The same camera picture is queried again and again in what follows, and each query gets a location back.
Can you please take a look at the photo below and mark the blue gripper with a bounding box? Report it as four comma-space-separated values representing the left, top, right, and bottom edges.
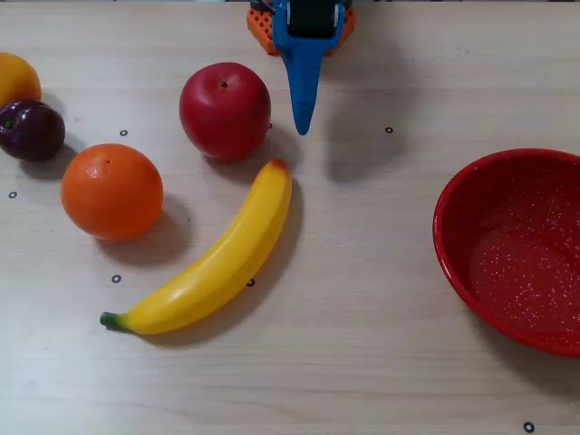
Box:
272, 0, 347, 137

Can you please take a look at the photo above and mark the dark purple plum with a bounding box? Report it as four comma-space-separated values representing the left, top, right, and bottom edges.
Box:
0, 98, 66, 163

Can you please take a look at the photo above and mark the orange robot base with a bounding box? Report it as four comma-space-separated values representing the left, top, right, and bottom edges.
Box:
246, 6, 357, 58

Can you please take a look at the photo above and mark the red speckled bowl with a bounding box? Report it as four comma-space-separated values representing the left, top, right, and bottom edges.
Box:
432, 148, 580, 359

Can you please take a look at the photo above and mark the red apple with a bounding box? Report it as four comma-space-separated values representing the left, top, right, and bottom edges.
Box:
179, 62, 273, 162

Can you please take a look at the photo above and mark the yellow banana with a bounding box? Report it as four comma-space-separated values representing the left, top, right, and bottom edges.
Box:
99, 158, 294, 336

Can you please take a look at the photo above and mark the orange fruit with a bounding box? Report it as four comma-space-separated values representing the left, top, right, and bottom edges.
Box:
60, 143, 165, 243

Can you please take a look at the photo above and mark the yellow-orange mango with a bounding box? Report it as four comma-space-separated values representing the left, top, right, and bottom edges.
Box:
0, 52, 43, 110

